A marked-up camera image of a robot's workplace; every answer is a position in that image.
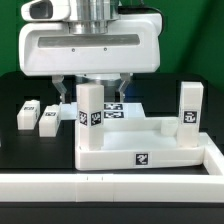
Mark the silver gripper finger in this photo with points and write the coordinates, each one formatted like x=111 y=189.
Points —
x=58 y=83
x=125 y=81

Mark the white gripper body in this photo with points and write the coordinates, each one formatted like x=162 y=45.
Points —
x=131 y=45

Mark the white desk top tray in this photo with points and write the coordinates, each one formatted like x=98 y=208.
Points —
x=136 y=143

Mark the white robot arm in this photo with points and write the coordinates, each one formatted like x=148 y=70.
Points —
x=85 y=17

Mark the white fiducial marker plate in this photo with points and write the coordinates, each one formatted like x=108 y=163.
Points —
x=111 y=110

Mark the white L-shaped obstacle fence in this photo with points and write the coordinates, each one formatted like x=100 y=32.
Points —
x=207 y=188

